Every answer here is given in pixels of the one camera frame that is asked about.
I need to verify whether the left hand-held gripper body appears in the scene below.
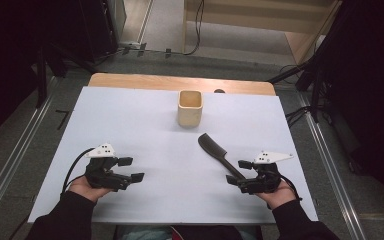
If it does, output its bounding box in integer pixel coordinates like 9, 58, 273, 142
84, 142, 133, 192

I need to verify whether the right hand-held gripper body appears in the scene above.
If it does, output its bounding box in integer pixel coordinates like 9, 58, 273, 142
237, 150, 295, 196

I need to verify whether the black comb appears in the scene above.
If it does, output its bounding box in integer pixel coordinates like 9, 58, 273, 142
197, 132, 248, 181

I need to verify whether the cream square cup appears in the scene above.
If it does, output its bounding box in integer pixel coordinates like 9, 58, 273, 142
177, 90, 204, 128

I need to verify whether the person's left hand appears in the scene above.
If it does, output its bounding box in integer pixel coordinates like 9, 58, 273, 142
68, 175, 115, 204

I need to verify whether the person's right hand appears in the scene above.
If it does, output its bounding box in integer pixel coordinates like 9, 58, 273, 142
254, 179, 298, 210

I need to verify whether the white board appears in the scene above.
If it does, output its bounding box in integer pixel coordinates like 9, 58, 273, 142
27, 85, 319, 225

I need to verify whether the wooden table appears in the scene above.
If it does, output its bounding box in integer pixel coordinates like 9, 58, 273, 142
88, 72, 277, 97

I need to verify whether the black stand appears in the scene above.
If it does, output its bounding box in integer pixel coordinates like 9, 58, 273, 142
33, 41, 98, 109
267, 49, 333, 124

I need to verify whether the black cabinet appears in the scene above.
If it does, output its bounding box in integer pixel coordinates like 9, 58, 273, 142
43, 0, 118, 63

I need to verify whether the light wooden furniture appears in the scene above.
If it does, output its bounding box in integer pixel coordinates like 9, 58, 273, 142
182, 0, 343, 66

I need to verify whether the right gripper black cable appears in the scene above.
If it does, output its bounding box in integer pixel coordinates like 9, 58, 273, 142
275, 171, 304, 203

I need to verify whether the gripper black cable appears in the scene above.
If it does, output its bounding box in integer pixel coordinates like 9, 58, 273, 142
275, 171, 304, 203
60, 147, 96, 198

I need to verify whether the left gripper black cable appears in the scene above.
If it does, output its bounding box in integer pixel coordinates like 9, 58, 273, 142
60, 147, 96, 198

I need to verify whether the bundle of black floor cables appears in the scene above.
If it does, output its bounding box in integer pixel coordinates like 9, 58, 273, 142
284, 105, 314, 128

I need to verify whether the metal floor rail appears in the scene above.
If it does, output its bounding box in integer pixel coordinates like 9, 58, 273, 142
0, 75, 62, 231
296, 92, 368, 240

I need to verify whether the hanging black cable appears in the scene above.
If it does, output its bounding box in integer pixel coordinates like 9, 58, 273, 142
183, 0, 205, 56

